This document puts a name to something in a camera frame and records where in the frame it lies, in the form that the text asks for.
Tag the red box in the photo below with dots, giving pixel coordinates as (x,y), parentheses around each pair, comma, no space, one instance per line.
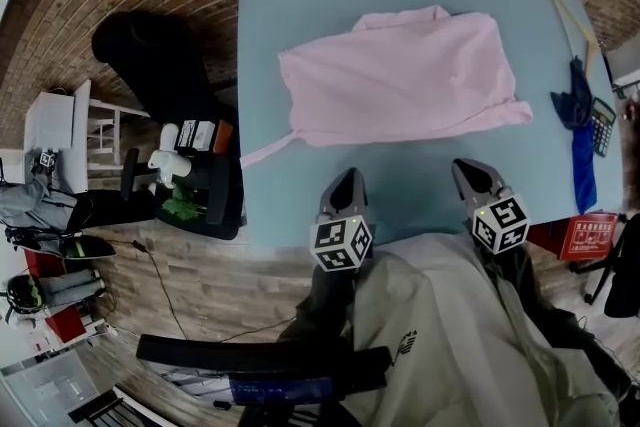
(585,237)

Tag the white cabinet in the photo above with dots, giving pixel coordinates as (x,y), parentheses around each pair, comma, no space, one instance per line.
(50,120)

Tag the person's left forearm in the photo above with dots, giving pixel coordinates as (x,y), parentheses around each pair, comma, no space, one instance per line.
(325,310)

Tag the dark grey-blue cloth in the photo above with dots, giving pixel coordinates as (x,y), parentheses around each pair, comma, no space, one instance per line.
(575,105)

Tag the orange-brown book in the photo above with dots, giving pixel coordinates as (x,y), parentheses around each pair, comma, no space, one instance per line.
(224,137)

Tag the black calculator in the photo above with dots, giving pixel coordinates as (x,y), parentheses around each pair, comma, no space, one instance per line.
(603,127)

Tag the black and white striped box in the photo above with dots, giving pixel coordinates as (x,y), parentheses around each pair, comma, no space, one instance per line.
(195,135)

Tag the black mesh-back office chair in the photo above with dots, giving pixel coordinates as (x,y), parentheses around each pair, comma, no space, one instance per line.
(150,60)

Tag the wooden clothes hanger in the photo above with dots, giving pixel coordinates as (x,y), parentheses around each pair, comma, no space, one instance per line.
(582,27)

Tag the black swivel office chair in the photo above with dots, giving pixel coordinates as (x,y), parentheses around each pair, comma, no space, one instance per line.
(625,275)

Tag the green leafy plant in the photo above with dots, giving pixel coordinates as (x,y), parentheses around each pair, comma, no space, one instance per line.
(182,205)

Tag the pink shirt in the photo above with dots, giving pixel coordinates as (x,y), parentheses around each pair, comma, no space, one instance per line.
(400,80)

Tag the person's beige vest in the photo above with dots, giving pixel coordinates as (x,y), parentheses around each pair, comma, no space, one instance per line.
(450,340)

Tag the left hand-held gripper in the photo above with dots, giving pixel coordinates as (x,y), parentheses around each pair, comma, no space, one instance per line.
(340,245)

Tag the red cabinet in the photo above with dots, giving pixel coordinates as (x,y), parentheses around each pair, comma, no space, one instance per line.
(65,324)

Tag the person's right forearm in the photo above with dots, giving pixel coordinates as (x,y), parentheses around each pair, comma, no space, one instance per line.
(530,295)

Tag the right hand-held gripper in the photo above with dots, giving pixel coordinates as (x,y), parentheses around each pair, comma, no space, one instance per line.
(500,225)

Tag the white wooden stool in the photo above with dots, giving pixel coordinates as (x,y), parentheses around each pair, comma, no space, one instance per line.
(107,130)

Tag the white hair dryer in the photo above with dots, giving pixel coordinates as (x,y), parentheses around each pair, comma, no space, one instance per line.
(170,162)

